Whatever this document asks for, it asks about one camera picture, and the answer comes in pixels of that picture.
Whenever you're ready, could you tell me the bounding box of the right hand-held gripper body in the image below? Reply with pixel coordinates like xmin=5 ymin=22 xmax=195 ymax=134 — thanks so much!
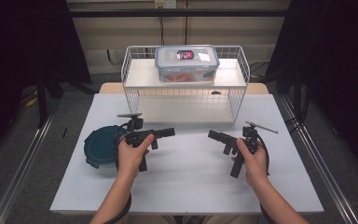
xmin=223 ymin=120 xmax=280 ymax=179

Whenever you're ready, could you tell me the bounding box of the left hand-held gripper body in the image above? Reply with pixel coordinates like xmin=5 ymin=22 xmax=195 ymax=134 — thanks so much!
xmin=117 ymin=112 xmax=158 ymax=173

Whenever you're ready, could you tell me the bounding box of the white wire shelf rack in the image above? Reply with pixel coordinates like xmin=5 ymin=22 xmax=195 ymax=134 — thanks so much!
xmin=120 ymin=45 xmax=252 ymax=125

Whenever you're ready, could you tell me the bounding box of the clear plastic food container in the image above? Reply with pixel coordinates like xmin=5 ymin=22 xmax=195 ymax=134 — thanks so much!
xmin=154 ymin=45 xmax=221 ymax=84

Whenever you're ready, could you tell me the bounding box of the person's right hand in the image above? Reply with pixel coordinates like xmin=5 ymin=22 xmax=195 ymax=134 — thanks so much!
xmin=231 ymin=137 xmax=270 ymax=189

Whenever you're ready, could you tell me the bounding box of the person's left hand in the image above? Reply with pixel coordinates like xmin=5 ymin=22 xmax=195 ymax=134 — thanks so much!
xmin=117 ymin=133 xmax=155 ymax=180

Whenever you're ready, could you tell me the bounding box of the dark teal round container lid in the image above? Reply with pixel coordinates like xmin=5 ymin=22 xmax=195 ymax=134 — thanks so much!
xmin=83 ymin=124 xmax=129 ymax=170

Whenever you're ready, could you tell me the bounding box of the light wooden table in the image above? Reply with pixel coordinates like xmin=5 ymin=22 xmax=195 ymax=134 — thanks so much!
xmin=99 ymin=81 xmax=270 ymax=95

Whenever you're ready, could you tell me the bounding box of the black curtain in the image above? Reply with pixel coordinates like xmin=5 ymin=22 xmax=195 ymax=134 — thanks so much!
xmin=0 ymin=0 xmax=92 ymax=162
xmin=265 ymin=0 xmax=358 ymax=175

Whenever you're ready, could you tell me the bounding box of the black horizontal bar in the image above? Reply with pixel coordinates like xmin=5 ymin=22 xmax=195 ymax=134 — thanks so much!
xmin=69 ymin=8 xmax=290 ymax=19

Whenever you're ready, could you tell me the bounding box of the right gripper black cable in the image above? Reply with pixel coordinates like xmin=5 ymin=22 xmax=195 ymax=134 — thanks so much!
xmin=255 ymin=132 xmax=273 ymax=224

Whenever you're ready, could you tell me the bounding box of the aluminium floor rail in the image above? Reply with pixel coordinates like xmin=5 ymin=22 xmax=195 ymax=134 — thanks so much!
xmin=279 ymin=93 xmax=358 ymax=224
xmin=0 ymin=96 xmax=63 ymax=224

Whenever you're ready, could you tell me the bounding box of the black wall cable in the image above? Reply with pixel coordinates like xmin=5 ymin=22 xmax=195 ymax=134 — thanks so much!
xmin=159 ymin=7 xmax=166 ymax=47

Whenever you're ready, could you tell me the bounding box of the white wall socket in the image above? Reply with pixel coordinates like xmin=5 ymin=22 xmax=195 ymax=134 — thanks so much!
xmin=154 ymin=0 xmax=178 ymax=9

